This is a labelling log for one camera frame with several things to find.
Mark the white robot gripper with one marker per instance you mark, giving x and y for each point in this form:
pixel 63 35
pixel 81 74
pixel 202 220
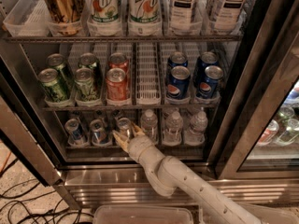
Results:
pixel 135 145

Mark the redbull can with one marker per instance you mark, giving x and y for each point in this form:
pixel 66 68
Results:
pixel 99 133
pixel 124 127
pixel 74 128

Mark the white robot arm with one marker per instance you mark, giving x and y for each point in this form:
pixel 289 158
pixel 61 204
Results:
pixel 166 173

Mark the front orange soda can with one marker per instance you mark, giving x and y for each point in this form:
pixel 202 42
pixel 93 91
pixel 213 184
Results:
pixel 116 80

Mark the orange soda can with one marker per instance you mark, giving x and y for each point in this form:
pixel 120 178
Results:
pixel 116 80
pixel 119 60

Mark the front left pepsi can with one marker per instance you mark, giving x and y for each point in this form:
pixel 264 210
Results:
pixel 178 82

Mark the pepsi can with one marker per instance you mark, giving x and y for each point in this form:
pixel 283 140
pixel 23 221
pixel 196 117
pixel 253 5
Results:
pixel 176 58
pixel 209 81
pixel 203 61
pixel 178 82

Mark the green can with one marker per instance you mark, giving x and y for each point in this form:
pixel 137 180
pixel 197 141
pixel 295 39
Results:
pixel 86 85
pixel 58 62
pixel 53 85
pixel 89 60

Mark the rear orange soda can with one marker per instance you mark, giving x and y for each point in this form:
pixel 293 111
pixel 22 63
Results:
pixel 119 60

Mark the front left green can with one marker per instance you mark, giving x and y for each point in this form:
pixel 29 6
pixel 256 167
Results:
pixel 53 85

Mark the front right pepsi can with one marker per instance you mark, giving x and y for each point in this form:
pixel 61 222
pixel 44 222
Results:
pixel 209 81

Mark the rear left pepsi can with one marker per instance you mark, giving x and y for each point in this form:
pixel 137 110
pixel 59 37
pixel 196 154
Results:
pixel 176 58

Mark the rear left green can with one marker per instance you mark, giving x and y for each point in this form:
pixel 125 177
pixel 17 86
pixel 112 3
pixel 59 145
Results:
pixel 58 62

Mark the open steel fridge door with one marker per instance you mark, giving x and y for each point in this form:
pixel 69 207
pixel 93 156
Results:
pixel 34 134

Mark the rear right pepsi can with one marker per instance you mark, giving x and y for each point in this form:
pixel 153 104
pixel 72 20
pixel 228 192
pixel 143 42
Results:
pixel 203 61

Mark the right glass fridge door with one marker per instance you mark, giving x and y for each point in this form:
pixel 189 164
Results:
pixel 265 70

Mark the gold tall can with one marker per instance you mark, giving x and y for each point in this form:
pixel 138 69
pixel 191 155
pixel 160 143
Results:
pixel 66 13

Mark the empty top shelf tray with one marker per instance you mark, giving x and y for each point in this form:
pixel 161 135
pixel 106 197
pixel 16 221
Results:
pixel 27 18

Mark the left clear water bottle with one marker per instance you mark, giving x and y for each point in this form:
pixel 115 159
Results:
pixel 149 125

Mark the clear water bottle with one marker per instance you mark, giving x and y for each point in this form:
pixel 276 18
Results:
pixel 195 133
pixel 149 125
pixel 173 129

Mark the middle clear water bottle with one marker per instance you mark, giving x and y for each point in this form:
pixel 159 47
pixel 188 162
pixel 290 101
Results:
pixel 173 129

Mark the right clear water bottle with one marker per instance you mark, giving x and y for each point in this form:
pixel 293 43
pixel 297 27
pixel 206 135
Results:
pixel 195 133

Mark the left clear plastic bin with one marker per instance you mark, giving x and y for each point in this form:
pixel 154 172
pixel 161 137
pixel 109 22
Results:
pixel 121 214

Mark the clear plastic bin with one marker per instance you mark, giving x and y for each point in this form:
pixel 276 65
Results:
pixel 121 214
pixel 267 215

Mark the right 7up bottle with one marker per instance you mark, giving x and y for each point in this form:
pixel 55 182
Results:
pixel 143 11

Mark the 7up bottle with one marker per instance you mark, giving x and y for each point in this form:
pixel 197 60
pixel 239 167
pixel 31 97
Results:
pixel 143 11
pixel 104 11

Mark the left 7up bottle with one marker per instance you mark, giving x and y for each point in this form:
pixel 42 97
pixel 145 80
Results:
pixel 104 11

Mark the left teas tea bottle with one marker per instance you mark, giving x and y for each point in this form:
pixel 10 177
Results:
pixel 182 14

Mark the teas tea bottle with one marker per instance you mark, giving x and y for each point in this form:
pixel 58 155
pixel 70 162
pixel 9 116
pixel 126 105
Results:
pixel 182 14
pixel 224 15

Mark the right teas tea bottle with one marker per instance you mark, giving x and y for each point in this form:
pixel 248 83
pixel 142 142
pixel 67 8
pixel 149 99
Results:
pixel 224 15

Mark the right clear plastic bin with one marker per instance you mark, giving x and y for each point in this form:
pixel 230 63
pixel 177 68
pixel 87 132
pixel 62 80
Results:
pixel 267 215

